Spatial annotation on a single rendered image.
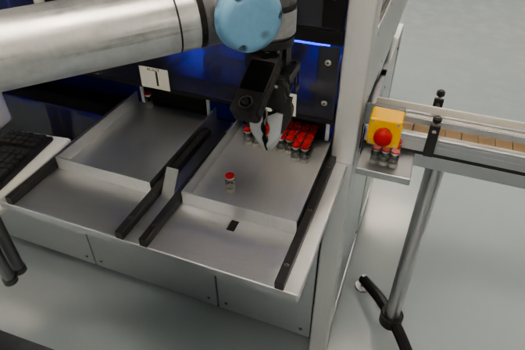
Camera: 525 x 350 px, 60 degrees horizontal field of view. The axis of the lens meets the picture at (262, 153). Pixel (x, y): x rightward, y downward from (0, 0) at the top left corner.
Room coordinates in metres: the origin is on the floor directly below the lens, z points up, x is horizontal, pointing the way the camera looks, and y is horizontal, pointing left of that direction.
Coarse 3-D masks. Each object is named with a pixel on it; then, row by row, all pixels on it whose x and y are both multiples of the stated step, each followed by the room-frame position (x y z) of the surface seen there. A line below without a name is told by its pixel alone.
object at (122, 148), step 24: (120, 120) 1.06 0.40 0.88; (144, 120) 1.06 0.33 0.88; (168, 120) 1.06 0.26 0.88; (192, 120) 1.06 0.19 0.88; (72, 144) 0.90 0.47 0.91; (96, 144) 0.95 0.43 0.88; (120, 144) 0.95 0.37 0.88; (144, 144) 0.95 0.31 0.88; (168, 144) 0.95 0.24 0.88; (72, 168) 0.84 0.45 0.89; (96, 168) 0.81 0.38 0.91; (120, 168) 0.85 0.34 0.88; (144, 168) 0.85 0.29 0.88
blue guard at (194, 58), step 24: (0, 0) 1.21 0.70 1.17; (24, 0) 1.18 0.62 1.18; (216, 48) 0.98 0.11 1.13; (312, 48) 0.90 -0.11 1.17; (336, 48) 0.88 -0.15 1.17; (96, 72) 1.12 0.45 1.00; (120, 72) 1.09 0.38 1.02; (168, 72) 1.03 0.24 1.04; (192, 72) 1.01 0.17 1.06; (216, 72) 0.98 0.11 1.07; (240, 72) 0.96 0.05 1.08; (312, 72) 0.90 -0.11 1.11; (336, 72) 0.88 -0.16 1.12; (216, 96) 0.99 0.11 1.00; (312, 96) 0.90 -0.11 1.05; (336, 96) 0.88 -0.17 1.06
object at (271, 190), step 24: (240, 120) 1.03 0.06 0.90; (240, 144) 0.95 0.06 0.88; (216, 168) 0.85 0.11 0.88; (240, 168) 0.85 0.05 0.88; (264, 168) 0.85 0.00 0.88; (288, 168) 0.85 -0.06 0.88; (312, 168) 0.85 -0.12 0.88; (192, 192) 0.76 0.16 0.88; (216, 192) 0.76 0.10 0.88; (240, 192) 0.76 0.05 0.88; (264, 192) 0.76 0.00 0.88; (288, 192) 0.76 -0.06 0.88; (312, 192) 0.76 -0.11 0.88; (240, 216) 0.68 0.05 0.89; (264, 216) 0.66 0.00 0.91; (288, 216) 0.69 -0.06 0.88
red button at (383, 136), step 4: (380, 128) 0.83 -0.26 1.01; (376, 132) 0.82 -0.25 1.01; (380, 132) 0.81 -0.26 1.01; (384, 132) 0.81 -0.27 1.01; (388, 132) 0.81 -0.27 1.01; (376, 136) 0.81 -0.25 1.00; (380, 136) 0.81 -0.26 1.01; (384, 136) 0.80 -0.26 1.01; (388, 136) 0.80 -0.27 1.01; (376, 140) 0.81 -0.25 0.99; (380, 140) 0.81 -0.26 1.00; (384, 140) 0.80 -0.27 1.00; (388, 140) 0.80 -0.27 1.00; (376, 144) 0.81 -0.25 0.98; (380, 144) 0.80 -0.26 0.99; (384, 144) 0.80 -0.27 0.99; (388, 144) 0.80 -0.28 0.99
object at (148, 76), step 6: (144, 66) 1.06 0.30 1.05; (144, 72) 1.06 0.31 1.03; (150, 72) 1.05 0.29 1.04; (162, 72) 1.04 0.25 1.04; (144, 78) 1.06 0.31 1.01; (150, 78) 1.05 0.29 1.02; (162, 78) 1.04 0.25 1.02; (168, 78) 1.03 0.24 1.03; (144, 84) 1.06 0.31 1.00; (150, 84) 1.05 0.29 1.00; (156, 84) 1.05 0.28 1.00; (162, 84) 1.04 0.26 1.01; (168, 84) 1.03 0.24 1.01; (168, 90) 1.03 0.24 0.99
